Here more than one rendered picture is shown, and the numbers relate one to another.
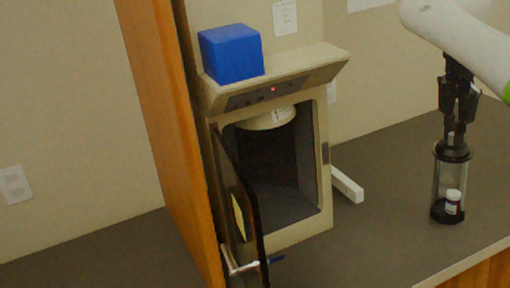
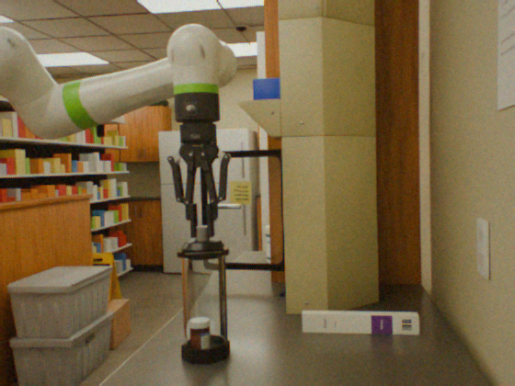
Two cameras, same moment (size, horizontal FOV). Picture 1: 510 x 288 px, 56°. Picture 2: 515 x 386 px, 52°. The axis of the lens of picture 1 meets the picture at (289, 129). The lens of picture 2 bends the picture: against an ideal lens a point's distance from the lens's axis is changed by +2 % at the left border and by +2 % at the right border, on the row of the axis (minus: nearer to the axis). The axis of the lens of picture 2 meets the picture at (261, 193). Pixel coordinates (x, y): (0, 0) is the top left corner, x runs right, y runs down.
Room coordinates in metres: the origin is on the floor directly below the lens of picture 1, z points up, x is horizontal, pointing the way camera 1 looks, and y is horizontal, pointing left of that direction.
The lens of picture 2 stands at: (1.84, -1.26, 1.34)
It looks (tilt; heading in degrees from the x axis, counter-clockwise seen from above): 3 degrees down; 125
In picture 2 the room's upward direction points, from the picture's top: 2 degrees counter-clockwise
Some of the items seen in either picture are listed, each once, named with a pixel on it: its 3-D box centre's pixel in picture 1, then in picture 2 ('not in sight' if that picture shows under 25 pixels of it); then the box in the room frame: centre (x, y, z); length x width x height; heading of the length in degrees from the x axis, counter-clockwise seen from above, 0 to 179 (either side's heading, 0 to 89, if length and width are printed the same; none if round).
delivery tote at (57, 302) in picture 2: not in sight; (64, 299); (-1.19, 0.81, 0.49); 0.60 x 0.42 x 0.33; 116
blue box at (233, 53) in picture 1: (230, 53); (271, 95); (0.94, 0.11, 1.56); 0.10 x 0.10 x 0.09; 26
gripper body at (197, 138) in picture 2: (459, 76); (199, 145); (1.12, -0.44, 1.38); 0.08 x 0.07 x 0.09; 26
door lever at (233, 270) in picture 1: (237, 257); not in sight; (0.73, 0.13, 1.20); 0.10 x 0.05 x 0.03; 18
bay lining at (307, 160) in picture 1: (257, 152); not in sight; (1.15, 0.10, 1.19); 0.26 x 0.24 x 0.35; 116
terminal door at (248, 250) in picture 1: (242, 234); (244, 210); (0.81, 0.12, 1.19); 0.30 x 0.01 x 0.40; 18
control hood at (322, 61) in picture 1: (278, 84); (268, 123); (0.99, 0.02, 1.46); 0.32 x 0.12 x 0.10; 116
